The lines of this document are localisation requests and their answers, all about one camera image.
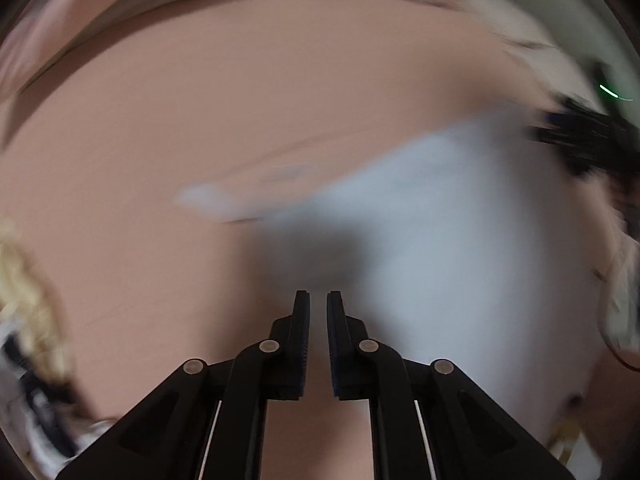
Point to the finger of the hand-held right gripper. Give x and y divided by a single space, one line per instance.
550 132

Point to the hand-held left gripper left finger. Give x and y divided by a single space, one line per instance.
297 345

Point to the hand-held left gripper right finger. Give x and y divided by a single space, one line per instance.
336 345

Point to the light blue shirt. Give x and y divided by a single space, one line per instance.
450 240

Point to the white garment with black trim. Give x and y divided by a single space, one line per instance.
45 425

